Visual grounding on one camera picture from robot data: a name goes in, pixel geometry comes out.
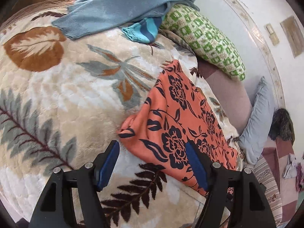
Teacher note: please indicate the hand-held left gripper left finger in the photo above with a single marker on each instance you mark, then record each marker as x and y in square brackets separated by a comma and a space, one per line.
[108, 163]

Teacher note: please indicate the teal striped garment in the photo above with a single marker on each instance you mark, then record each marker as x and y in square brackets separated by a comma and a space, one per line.
[142, 29]

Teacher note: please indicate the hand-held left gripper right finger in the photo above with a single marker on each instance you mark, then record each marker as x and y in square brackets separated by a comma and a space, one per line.
[197, 168]

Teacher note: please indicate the blue knit sweater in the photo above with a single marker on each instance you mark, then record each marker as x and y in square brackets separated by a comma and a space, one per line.
[114, 7]

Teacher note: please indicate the white crumpled cloth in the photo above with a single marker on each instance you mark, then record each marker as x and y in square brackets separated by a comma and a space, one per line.
[289, 167]

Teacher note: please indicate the beige wall switch plate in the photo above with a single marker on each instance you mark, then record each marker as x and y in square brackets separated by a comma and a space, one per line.
[269, 29]
[274, 39]

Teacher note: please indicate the pink crumpled cloth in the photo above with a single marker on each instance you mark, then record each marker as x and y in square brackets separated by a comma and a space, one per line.
[299, 177]

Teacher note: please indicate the striped floral pillow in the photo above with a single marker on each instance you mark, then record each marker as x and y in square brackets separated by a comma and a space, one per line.
[268, 185]

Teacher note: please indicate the grey-blue pillow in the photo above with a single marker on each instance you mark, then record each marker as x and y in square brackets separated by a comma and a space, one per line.
[258, 121]

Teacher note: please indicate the cream leaf print blanket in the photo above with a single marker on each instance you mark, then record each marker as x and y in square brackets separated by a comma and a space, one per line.
[71, 99]

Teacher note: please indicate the orange floral garment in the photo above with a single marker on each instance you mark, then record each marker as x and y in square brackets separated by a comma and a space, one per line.
[171, 114]

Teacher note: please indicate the wooden wall panel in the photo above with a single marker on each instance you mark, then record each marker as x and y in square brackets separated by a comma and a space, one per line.
[291, 35]

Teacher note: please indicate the mauve bed sheet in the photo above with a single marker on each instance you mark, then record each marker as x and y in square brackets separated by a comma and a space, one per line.
[228, 90]

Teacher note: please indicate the dark furry cloth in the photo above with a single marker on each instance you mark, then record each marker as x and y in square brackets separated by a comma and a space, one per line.
[282, 125]

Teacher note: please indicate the green patterned pillow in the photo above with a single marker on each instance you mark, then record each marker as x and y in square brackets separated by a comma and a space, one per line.
[209, 42]

